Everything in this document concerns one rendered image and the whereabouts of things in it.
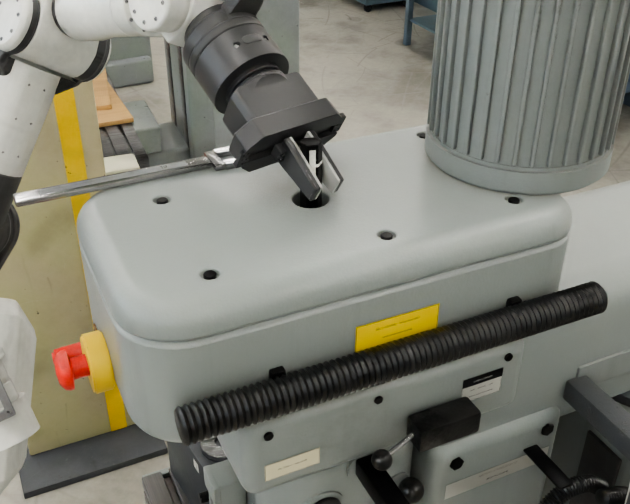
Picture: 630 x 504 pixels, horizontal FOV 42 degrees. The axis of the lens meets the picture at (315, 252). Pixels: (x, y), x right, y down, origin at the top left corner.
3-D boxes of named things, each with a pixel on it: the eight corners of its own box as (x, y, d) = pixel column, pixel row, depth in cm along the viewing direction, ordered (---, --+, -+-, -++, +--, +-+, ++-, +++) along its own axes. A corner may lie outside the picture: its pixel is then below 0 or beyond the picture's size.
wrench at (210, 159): (18, 213, 78) (16, 205, 78) (11, 195, 81) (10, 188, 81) (252, 164, 88) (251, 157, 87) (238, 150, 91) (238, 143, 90)
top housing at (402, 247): (146, 472, 72) (125, 328, 63) (84, 311, 92) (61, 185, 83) (567, 334, 89) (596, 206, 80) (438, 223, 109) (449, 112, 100)
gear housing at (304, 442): (248, 506, 81) (244, 434, 76) (175, 362, 100) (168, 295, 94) (520, 408, 93) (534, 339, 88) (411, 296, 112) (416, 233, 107)
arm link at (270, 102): (326, 157, 88) (268, 76, 91) (358, 97, 80) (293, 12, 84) (228, 191, 81) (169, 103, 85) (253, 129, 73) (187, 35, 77)
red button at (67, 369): (63, 401, 78) (56, 369, 76) (55, 376, 81) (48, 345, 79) (97, 391, 79) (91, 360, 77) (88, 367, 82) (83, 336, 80)
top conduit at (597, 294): (187, 455, 68) (184, 425, 66) (172, 423, 71) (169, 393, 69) (605, 319, 84) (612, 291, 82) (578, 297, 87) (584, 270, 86)
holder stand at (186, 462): (215, 544, 159) (208, 473, 149) (169, 471, 175) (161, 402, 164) (268, 518, 165) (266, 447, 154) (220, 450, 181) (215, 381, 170)
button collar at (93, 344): (98, 406, 79) (89, 358, 76) (85, 369, 83) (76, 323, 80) (118, 400, 80) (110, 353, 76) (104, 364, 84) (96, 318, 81)
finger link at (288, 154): (314, 203, 79) (281, 155, 81) (325, 183, 77) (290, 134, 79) (301, 207, 78) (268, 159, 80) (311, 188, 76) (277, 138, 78)
